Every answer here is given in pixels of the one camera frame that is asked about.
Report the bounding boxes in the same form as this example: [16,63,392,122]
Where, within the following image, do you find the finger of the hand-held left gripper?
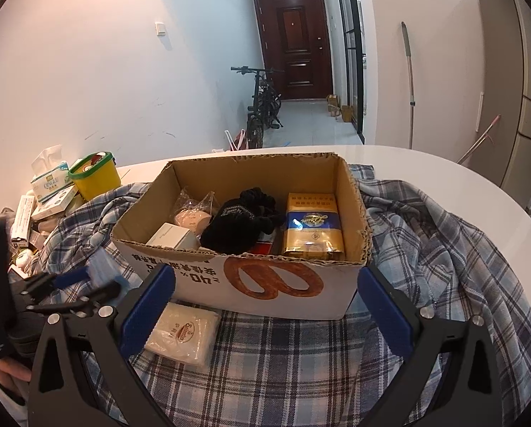
[23,281,124,318]
[10,268,91,296]

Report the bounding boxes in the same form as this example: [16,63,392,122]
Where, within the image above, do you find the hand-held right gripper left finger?
[27,263,177,427]

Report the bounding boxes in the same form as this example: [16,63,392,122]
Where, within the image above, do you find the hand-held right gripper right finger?
[357,267,503,427]

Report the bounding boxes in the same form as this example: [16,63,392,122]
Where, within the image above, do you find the clear plastic bag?
[88,247,130,292]

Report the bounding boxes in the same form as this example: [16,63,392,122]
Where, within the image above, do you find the white wipes packet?
[143,301,222,368]

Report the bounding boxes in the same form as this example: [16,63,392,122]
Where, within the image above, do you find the pretzel print cardboard box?
[111,151,374,321]

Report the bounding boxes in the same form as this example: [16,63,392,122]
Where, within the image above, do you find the cream skincare box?
[145,223,200,251]

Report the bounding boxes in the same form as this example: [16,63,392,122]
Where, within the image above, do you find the peach puff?
[173,190,217,237]

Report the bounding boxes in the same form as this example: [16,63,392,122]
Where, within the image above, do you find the gold blue cigarette carton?
[282,192,346,261]

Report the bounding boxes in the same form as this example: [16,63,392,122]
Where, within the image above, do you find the black knit gloves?
[200,187,288,253]

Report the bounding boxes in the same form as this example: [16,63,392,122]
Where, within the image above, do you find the red white cigarette pack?
[250,230,276,255]

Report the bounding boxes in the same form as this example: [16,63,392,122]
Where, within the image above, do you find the person's left hand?
[0,358,31,384]

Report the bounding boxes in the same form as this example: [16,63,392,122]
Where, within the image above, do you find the tall white box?
[10,194,37,245]

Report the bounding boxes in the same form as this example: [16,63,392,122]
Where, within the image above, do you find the blue plaid cloth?
[38,164,531,427]

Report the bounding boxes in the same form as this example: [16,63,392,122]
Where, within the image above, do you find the white flat box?
[31,184,80,222]

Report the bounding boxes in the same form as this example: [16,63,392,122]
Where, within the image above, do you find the soft tissue pack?
[31,144,73,203]

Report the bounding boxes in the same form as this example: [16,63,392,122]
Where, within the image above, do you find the yellow bucket green rim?
[68,151,122,202]

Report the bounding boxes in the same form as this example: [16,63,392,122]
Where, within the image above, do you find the red white plastic bag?
[223,129,249,151]

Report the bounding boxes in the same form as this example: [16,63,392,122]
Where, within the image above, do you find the black bicycle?
[230,66,286,149]

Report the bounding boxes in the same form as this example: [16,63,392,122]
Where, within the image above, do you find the beige refrigerator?
[476,0,531,210]

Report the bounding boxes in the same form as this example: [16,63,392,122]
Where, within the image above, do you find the black framed glass door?
[330,0,366,145]

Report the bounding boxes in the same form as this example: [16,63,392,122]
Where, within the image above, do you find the dark red entrance door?
[253,0,334,101]

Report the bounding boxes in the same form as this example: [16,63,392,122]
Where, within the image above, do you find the grey mop handle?
[400,21,416,149]

